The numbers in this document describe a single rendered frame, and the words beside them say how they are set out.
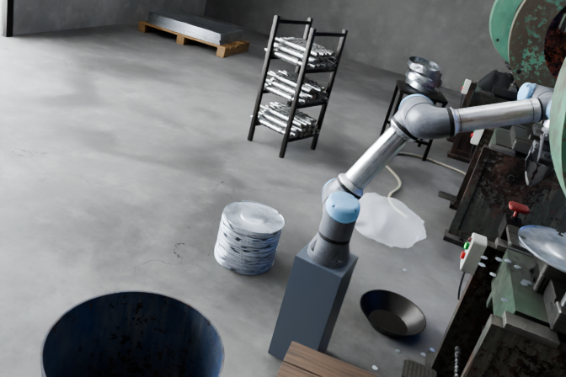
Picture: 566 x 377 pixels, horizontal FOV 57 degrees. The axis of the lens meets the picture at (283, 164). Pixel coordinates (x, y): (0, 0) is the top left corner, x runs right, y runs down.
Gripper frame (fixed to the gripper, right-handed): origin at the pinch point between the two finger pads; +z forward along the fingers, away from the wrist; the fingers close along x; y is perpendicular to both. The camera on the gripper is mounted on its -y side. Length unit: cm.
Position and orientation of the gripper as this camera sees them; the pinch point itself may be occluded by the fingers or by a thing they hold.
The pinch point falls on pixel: (530, 183)
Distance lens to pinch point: 204.9
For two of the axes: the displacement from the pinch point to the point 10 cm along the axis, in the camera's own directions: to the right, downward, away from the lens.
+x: -9.1, -3.3, 2.4
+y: 3.4, -2.9, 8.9
